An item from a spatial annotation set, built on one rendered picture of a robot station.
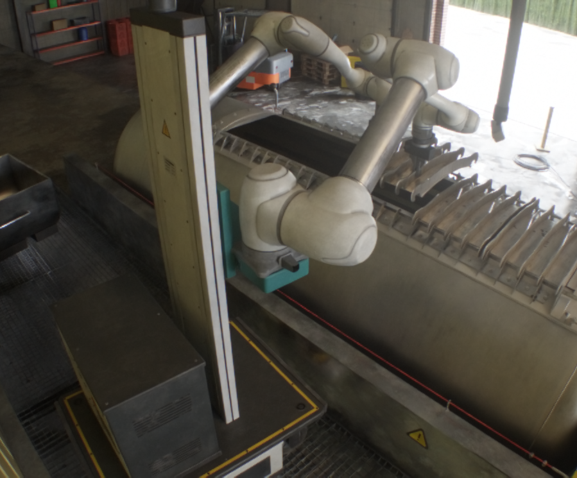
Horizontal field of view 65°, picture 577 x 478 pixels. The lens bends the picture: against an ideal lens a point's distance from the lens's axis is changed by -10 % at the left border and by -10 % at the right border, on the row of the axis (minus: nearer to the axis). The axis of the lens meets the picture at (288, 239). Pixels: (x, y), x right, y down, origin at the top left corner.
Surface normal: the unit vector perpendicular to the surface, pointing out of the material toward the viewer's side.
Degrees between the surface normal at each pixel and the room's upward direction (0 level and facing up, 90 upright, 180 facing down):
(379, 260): 45
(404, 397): 0
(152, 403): 90
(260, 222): 87
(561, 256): 6
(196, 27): 90
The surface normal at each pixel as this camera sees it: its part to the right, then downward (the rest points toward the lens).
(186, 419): 0.61, 0.44
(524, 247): -0.12, -0.75
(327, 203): -0.29, -0.48
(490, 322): -0.50, -0.32
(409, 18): -0.72, 0.39
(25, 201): 0.77, 0.38
